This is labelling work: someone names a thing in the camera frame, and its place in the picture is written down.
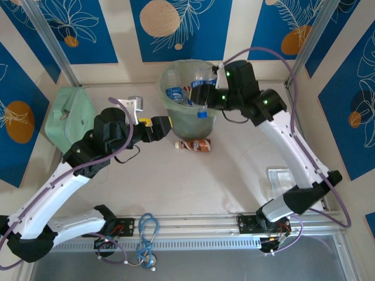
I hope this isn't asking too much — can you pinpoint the brown chocolate drink bottle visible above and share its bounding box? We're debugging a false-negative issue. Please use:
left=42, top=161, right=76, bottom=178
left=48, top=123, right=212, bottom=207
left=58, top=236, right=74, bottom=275
left=175, top=138, right=212, bottom=154

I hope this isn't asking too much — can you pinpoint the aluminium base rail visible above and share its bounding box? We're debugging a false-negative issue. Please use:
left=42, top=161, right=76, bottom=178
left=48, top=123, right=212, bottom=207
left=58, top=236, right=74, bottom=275
left=55, top=214, right=333, bottom=235

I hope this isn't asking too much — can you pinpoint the pale green zip bag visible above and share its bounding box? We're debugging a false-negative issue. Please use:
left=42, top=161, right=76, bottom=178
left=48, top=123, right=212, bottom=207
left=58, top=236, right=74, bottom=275
left=45, top=86, right=98, bottom=155

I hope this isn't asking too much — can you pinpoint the slotted grey cable duct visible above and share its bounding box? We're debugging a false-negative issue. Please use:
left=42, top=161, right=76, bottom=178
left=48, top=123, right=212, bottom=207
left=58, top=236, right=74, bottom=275
left=51, top=236, right=262, bottom=253

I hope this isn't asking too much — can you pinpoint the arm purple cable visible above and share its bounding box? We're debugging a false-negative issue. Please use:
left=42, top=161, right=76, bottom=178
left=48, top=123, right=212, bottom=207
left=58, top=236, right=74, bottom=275
left=223, top=46, right=352, bottom=228
left=0, top=97, right=134, bottom=270

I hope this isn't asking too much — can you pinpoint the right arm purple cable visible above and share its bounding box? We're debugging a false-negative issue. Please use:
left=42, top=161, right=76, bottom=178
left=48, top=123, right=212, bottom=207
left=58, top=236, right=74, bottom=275
left=223, top=46, right=352, bottom=228

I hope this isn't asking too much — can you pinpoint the gripper thin black cable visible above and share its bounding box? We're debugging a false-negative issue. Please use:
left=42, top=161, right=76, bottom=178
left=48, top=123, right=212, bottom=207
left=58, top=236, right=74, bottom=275
left=113, top=143, right=142, bottom=165
left=221, top=108, right=250, bottom=124

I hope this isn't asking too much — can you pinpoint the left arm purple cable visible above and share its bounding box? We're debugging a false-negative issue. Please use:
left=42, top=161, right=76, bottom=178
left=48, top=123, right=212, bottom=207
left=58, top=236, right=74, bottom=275
left=0, top=97, right=134, bottom=270

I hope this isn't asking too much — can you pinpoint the left gripper thin black cable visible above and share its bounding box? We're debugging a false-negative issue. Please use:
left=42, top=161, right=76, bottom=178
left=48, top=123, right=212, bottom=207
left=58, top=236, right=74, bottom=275
left=113, top=143, right=142, bottom=165

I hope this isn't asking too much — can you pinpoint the clear water bottle, light-blue label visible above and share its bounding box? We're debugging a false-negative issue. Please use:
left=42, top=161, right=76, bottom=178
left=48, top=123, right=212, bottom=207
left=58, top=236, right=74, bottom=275
left=190, top=68, right=217, bottom=91

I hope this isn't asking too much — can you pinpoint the clear plastic box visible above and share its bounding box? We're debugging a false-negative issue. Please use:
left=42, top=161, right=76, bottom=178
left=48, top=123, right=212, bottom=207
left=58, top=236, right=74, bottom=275
left=265, top=166, right=297, bottom=197

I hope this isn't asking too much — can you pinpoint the blue label Pocari Sweat bottle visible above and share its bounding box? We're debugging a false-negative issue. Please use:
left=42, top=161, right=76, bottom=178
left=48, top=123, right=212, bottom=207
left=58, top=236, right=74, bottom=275
left=163, top=68, right=185, bottom=102

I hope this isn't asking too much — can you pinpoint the right gripper thin black cable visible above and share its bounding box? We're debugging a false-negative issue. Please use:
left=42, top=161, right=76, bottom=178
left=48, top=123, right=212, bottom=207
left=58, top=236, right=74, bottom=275
left=221, top=108, right=250, bottom=124

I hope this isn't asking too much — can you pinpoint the blue cable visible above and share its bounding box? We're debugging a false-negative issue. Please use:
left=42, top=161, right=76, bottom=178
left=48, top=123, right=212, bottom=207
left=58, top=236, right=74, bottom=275
left=137, top=213, right=159, bottom=270

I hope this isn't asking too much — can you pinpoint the translucent green mesh bin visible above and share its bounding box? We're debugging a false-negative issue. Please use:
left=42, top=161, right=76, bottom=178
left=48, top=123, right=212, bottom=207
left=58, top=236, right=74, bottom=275
left=159, top=59, right=219, bottom=141

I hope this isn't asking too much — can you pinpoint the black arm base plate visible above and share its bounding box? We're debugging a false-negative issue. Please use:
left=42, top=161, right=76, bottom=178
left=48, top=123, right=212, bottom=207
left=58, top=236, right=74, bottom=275
left=107, top=217, right=136, bottom=237
left=236, top=214, right=292, bottom=235

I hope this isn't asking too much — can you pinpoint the thin purple cable loop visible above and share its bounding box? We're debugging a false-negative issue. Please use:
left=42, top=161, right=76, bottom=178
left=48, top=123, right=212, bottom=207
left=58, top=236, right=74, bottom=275
left=97, top=239, right=129, bottom=266
left=260, top=215, right=304, bottom=255

